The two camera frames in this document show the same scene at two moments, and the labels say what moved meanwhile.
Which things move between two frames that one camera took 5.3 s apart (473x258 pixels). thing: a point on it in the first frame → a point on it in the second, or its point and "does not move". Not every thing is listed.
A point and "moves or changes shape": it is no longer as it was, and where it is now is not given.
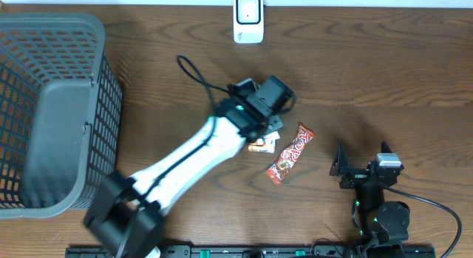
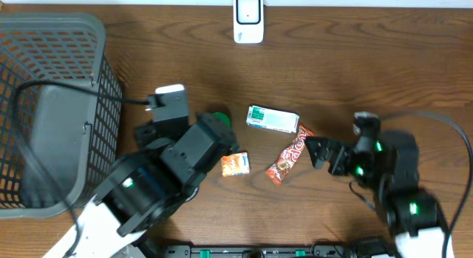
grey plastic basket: (61, 105) does not move
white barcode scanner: (248, 18) does not move
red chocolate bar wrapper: (276, 171) does not move
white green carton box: (270, 140) moves or changes shape
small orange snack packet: (256, 148) → (235, 164)
